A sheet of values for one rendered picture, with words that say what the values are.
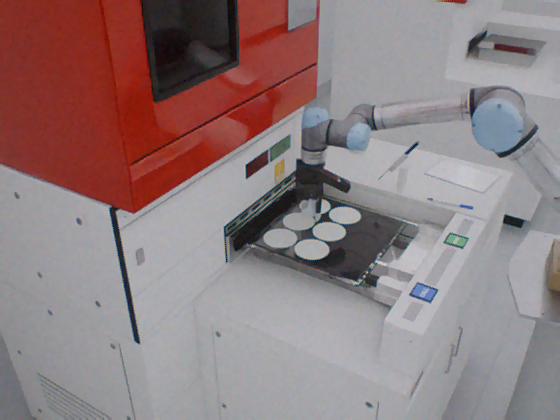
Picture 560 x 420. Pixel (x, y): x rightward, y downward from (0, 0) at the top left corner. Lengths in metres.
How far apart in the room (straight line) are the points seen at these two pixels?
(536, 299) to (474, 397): 0.89
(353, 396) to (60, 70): 0.99
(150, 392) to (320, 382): 0.47
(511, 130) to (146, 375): 1.10
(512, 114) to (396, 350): 0.61
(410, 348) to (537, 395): 0.80
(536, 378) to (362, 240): 0.74
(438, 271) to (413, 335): 0.25
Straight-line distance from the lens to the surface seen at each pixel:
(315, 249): 1.65
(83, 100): 1.19
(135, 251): 1.35
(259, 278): 1.67
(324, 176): 1.66
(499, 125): 1.44
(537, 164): 1.50
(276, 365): 1.55
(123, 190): 1.22
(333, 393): 1.50
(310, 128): 1.58
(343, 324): 1.53
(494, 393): 2.59
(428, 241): 1.77
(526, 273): 1.83
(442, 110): 1.61
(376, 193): 1.85
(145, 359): 1.55
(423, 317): 1.37
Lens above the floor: 1.86
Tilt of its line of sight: 32 degrees down
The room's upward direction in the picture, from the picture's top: straight up
